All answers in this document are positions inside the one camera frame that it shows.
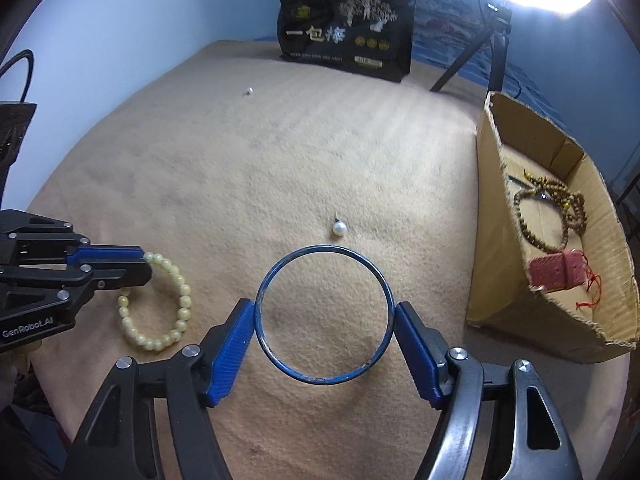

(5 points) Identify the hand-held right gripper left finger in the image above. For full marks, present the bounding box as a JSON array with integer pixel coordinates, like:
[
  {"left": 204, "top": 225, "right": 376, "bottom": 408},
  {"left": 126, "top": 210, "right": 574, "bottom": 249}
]
[{"left": 60, "top": 297, "right": 257, "bottom": 480}]

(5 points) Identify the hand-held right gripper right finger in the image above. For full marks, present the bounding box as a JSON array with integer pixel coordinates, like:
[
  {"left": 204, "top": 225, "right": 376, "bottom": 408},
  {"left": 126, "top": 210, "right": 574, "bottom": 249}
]
[{"left": 394, "top": 301, "right": 583, "bottom": 480}]

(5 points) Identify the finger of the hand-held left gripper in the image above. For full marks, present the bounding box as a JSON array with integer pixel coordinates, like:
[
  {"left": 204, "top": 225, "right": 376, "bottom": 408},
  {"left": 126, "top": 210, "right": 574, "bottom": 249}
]
[
  {"left": 65, "top": 246, "right": 146, "bottom": 267},
  {"left": 60, "top": 259, "right": 153, "bottom": 294}
]

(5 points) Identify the cream bead bracelet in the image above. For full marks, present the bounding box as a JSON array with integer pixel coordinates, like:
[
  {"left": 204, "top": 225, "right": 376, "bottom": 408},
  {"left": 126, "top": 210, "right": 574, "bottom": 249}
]
[{"left": 117, "top": 253, "right": 192, "bottom": 351}]

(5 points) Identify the cardboard box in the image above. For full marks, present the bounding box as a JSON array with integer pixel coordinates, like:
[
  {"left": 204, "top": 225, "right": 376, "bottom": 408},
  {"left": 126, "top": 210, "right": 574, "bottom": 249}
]
[{"left": 466, "top": 91, "right": 640, "bottom": 365}]

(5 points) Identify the blue bangle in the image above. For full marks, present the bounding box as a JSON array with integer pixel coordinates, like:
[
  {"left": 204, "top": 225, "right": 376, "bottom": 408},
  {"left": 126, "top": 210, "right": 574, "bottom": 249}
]
[{"left": 254, "top": 245, "right": 395, "bottom": 387}]

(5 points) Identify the red strap watch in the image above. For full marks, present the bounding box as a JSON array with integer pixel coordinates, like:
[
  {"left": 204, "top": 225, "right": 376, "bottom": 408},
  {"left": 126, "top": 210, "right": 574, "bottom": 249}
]
[{"left": 530, "top": 251, "right": 586, "bottom": 293}]

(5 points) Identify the brown wooden bead necklace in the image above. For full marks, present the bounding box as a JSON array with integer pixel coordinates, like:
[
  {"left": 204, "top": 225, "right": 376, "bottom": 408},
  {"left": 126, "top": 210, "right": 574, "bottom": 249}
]
[{"left": 512, "top": 170, "right": 588, "bottom": 254}]

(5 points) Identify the tan blanket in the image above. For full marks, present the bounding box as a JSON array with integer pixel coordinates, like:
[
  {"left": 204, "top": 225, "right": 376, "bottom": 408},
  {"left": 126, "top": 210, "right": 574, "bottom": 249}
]
[{"left": 25, "top": 40, "right": 633, "bottom": 480}]

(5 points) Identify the black printed snack bag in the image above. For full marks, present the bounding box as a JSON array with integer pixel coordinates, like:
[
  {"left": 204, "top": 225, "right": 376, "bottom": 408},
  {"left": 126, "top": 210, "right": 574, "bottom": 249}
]
[{"left": 277, "top": 0, "right": 417, "bottom": 83}]

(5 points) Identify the black tripod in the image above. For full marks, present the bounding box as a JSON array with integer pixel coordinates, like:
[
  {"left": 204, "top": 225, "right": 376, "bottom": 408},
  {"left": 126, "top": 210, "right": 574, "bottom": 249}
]
[{"left": 430, "top": 2, "right": 516, "bottom": 93}]

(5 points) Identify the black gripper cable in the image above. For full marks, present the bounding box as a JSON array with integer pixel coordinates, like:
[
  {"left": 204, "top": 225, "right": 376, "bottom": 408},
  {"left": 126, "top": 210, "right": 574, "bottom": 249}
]
[{"left": 0, "top": 50, "right": 36, "bottom": 106}]

